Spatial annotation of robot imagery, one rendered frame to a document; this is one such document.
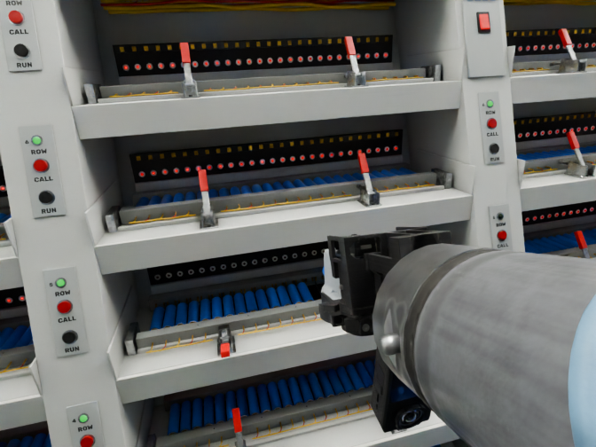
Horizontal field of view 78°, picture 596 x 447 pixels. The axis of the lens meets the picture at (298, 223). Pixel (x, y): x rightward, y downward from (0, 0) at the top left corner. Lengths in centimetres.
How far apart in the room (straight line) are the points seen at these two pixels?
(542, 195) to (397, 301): 63
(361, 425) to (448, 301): 59
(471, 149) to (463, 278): 55
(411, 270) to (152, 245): 43
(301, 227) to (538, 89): 50
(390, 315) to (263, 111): 44
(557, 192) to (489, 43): 30
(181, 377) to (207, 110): 40
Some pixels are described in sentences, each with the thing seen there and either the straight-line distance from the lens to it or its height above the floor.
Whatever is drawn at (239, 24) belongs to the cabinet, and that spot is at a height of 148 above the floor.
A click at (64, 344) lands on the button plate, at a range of 63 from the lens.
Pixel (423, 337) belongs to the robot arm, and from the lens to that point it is 18.
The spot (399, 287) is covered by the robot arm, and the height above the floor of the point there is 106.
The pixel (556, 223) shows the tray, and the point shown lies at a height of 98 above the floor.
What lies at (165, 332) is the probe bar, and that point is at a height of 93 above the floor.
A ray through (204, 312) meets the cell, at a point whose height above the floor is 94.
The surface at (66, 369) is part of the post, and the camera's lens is 64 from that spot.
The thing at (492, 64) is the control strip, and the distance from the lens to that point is 76.
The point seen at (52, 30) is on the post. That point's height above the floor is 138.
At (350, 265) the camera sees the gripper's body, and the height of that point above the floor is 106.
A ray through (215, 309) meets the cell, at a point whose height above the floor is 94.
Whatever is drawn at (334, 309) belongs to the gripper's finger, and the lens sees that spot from 33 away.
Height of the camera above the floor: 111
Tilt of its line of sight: 4 degrees down
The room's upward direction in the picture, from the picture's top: 7 degrees counter-clockwise
